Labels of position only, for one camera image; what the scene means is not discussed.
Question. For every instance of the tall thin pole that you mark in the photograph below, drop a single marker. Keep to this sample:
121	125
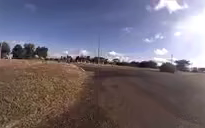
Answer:
98	53

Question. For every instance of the brown dirt strip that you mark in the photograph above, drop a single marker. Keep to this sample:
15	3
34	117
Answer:
88	111

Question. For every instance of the grey asphalt road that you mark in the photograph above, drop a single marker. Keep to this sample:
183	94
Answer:
150	96

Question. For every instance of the large round bush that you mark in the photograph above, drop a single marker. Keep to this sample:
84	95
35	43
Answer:
167	67

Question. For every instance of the group of green trees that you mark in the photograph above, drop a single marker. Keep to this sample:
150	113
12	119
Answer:
29	50

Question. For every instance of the dry grass verge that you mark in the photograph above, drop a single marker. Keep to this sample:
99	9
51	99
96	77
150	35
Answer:
26	90

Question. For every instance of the short pole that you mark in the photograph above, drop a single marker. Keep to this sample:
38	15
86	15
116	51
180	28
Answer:
0	51

